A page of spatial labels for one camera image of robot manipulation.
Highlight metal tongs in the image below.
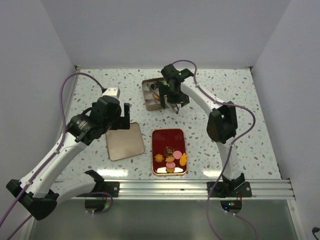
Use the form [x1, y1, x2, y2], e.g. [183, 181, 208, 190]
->
[146, 83, 179, 115]

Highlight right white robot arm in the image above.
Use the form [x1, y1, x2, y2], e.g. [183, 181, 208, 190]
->
[159, 64, 246, 198]

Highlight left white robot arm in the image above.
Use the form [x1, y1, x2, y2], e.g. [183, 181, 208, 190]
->
[6, 96, 130, 221]

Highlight gold cookie tin box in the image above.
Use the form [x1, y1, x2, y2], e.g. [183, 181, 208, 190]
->
[141, 77, 165, 112]

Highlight gold tin lid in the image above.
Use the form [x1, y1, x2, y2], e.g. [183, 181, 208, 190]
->
[105, 122, 145, 162]

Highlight red rectangular tray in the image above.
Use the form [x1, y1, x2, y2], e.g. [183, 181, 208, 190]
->
[151, 128, 188, 176]

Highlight yellow swirl cookie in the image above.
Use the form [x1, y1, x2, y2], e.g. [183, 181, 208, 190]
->
[154, 154, 164, 163]

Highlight orange flower cookie middle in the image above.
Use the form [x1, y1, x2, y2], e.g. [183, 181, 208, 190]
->
[165, 156, 175, 163]

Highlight orange flower cookie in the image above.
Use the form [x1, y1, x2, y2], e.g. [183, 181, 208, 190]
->
[165, 156, 175, 163]
[166, 167, 175, 173]

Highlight pink round cookie right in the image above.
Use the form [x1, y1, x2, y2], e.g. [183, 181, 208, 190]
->
[173, 150, 183, 160]

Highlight pink sandwich cookie lower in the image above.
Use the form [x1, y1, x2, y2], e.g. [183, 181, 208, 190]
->
[166, 162, 176, 169]

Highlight orange flower cookie bottom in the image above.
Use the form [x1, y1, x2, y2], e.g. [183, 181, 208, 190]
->
[166, 167, 175, 173]

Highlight orange fish shaped cookie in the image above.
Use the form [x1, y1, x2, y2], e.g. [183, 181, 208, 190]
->
[179, 153, 188, 167]

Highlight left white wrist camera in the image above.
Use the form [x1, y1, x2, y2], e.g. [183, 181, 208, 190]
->
[101, 86, 121, 100]

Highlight left black base bracket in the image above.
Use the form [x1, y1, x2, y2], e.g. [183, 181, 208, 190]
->
[102, 181, 120, 198]

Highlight black base bracket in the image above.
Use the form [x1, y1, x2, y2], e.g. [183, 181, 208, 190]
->
[210, 181, 253, 198]
[102, 181, 120, 198]

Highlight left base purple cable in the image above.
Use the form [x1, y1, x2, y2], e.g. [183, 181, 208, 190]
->
[84, 191, 115, 215]

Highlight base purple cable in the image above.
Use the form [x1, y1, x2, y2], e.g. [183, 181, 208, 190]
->
[84, 191, 115, 215]
[206, 182, 260, 240]

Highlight right black base bracket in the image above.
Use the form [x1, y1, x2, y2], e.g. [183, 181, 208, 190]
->
[210, 181, 253, 198]

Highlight aluminium frame rail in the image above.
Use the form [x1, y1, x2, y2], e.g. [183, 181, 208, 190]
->
[49, 177, 297, 201]

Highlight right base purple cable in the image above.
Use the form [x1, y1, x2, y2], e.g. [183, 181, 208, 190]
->
[206, 182, 260, 240]

